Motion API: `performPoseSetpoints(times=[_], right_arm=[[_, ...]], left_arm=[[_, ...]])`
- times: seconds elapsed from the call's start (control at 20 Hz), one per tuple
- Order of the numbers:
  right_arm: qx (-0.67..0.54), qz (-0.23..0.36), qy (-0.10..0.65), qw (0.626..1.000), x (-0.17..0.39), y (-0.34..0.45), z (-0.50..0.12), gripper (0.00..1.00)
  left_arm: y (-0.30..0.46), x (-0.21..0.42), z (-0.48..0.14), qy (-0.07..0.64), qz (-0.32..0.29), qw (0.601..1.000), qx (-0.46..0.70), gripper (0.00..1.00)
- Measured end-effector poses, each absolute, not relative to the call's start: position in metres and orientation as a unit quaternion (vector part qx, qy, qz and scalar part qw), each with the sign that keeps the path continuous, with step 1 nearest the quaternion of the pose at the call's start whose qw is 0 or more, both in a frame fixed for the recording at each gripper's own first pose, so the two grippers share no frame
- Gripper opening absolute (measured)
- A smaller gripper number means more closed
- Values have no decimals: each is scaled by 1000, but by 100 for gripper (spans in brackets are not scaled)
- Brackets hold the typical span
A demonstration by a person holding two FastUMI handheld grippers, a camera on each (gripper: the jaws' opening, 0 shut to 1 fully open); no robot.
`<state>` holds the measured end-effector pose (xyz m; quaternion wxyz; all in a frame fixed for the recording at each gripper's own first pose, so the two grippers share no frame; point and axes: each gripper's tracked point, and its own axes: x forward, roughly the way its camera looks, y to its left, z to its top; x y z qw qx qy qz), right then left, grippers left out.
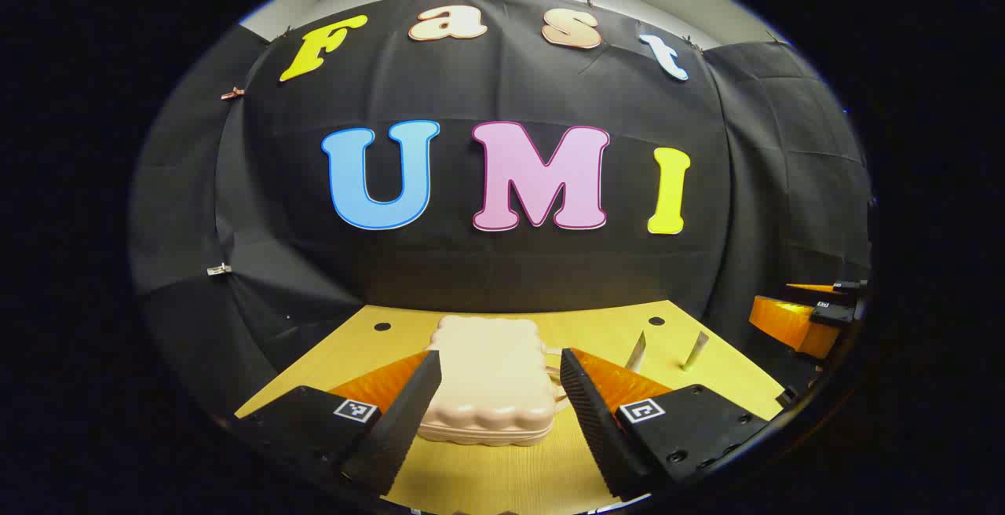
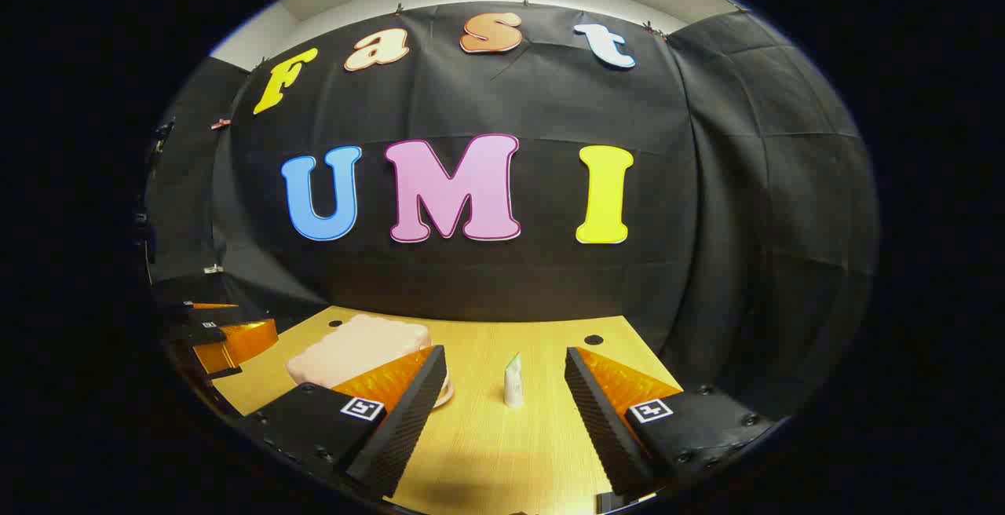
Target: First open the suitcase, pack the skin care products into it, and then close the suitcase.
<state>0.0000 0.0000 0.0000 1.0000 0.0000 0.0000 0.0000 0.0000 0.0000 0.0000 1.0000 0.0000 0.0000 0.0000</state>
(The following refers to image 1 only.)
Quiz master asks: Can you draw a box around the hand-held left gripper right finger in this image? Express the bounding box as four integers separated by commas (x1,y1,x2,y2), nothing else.
559,347,770,500

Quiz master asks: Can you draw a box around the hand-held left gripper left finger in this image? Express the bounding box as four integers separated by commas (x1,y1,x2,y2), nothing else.
228,350,443,496

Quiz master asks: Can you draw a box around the pale slim skin care tube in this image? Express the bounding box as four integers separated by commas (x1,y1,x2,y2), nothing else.
682,331,710,372

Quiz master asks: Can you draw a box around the pale pink suitcase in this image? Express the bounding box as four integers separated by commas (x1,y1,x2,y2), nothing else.
416,315,570,447

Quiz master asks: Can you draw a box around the black backdrop cloth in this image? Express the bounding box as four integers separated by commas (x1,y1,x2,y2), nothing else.
130,0,872,422

